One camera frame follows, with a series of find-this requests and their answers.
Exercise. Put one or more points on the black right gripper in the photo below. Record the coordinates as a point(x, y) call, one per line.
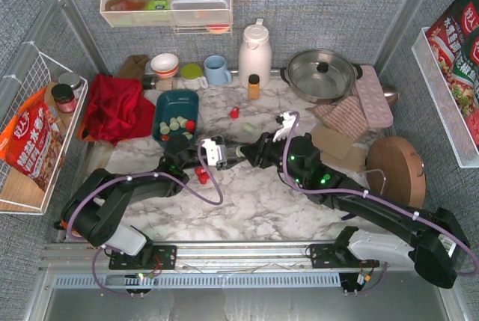
point(263, 150)

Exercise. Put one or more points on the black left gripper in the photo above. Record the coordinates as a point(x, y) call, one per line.
point(223, 159)

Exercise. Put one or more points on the red capsule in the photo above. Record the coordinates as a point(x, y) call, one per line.
point(203, 178)
point(199, 171)
point(234, 113)

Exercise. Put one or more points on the brown cardboard sheet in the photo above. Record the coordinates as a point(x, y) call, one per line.
point(354, 161)
point(331, 142)

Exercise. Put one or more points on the teal storage basket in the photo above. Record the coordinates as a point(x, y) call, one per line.
point(171, 104)

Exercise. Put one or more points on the striped pink cloth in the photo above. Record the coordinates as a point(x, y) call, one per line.
point(346, 117)

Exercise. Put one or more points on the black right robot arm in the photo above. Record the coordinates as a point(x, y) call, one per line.
point(434, 239)

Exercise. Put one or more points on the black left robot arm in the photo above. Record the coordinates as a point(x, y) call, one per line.
point(95, 211)

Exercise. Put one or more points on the orange spice bottle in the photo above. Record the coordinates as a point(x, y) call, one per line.
point(253, 87)

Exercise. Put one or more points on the green lidded cup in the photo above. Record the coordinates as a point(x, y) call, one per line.
point(193, 77)

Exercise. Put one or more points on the steel pot with lid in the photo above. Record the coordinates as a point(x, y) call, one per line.
point(321, 76)

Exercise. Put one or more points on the blue mug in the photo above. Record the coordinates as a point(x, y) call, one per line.
point(216, 71)

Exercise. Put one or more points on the white thermos jug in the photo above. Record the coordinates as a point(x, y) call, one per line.
point(255, 54)

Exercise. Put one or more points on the pepper grinder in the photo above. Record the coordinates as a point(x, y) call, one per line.
point(153, 83)

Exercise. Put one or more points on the white striped bowl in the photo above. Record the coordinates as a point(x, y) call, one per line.
point(165, 65)

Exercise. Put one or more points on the red cloth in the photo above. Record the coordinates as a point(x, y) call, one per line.
point(117, 110)

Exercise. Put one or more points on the pink egg tray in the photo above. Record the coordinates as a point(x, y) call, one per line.
point(373, 103)

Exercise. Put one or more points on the round wooden board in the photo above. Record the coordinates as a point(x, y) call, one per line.
point(396, 171)

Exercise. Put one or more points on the brown paper bag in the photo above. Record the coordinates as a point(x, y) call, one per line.
point(133, 67)

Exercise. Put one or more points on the steel ladle bowl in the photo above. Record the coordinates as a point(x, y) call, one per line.
point(391, 94)

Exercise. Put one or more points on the clear plastic food container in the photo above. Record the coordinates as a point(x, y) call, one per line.
point(200, 12)

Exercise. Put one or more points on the dark lid jar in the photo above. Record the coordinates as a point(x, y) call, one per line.
point(64, 98)

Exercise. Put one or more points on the steel lid jar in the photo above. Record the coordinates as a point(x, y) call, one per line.
point(73, 80)

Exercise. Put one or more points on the red snack bag left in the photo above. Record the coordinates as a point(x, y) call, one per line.
point(29, 143)

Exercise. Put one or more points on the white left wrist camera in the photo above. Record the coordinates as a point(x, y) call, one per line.
point(216, 153)

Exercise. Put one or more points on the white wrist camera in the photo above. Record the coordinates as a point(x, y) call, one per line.
point(216, 153)
point(286, 120)

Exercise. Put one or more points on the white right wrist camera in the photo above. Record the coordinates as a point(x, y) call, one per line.
point(286, 120)

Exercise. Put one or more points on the white wire basket left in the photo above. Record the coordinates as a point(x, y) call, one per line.
point(20, 194)

